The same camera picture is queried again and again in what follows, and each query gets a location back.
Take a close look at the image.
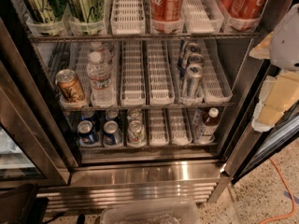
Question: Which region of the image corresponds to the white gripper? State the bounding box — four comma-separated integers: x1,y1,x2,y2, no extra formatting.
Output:
249,4,299,133

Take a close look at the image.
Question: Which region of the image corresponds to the orange soda can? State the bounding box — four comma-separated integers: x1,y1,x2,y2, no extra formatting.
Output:
55,69,85,103

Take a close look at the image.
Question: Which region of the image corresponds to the right front red cola can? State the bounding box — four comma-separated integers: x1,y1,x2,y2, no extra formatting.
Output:
230,0,265,20

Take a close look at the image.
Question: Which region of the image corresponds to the front silver slim can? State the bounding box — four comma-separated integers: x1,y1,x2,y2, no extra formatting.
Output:
182,64,203,99

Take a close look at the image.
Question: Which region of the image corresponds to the silver slim can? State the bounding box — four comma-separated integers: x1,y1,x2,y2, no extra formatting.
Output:
181,53,205,75
178,40,201,68
182,64,203,99

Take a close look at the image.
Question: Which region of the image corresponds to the middle silver slim can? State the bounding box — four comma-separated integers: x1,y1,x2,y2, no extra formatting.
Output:
181,53,205,75

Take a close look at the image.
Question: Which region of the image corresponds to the rear silver slim can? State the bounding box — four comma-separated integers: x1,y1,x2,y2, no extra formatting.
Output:
178,40,201,68

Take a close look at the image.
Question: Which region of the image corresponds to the middle red cola can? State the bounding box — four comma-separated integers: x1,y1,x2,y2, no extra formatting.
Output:
150,0,183,21

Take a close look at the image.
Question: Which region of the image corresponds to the rear silver can bottom shelf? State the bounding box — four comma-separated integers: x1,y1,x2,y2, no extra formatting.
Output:
127,108,143,121

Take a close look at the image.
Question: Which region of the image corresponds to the front silver red can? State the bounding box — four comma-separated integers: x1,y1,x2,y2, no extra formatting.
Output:
128,120,145,145

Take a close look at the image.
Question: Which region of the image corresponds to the rear middle blue can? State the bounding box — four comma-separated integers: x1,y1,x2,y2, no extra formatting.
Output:
105,109,121,125

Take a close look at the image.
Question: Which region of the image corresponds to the blue can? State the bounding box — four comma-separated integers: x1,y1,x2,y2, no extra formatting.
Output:
103,121,122,147
78,120,98,145
105,109,121,125
80,111,100,131

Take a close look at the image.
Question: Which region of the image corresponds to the front middle blue can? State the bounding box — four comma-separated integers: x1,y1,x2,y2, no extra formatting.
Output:
103,121,122,147

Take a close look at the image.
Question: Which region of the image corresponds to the rear left blue can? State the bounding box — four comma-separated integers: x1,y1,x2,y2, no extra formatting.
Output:
80,111,100,131

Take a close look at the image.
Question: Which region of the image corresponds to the front left blue can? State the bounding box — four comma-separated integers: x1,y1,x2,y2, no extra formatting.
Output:
78,120,98,145

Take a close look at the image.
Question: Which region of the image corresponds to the right green can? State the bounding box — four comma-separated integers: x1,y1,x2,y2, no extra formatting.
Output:
67,0,105,23

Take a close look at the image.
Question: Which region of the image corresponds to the green can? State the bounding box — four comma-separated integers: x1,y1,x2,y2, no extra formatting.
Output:
67,0,105,23
23,0,66,24

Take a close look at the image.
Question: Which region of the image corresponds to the left green can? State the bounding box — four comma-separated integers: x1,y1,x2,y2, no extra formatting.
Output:
23,0,66,24

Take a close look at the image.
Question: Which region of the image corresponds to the fridge door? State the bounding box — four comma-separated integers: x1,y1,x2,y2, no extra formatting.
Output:
0,21,78,189

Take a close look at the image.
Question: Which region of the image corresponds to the brown bottle white cap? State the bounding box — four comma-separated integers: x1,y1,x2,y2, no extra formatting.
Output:
195,107,219,143

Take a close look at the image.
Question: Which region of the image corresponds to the front clear water bottle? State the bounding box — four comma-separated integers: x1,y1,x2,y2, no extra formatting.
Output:
86,51,113,107

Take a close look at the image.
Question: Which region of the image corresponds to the clear water bottle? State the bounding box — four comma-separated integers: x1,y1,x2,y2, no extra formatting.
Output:
86,51,113,107
91,42,112,64

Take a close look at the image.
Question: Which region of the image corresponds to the rear clear water bottle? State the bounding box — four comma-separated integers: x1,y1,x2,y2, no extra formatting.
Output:
91,42,112,64

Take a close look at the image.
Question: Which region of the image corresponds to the orange floor cable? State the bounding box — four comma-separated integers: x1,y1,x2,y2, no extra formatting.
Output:
259,158,296,224

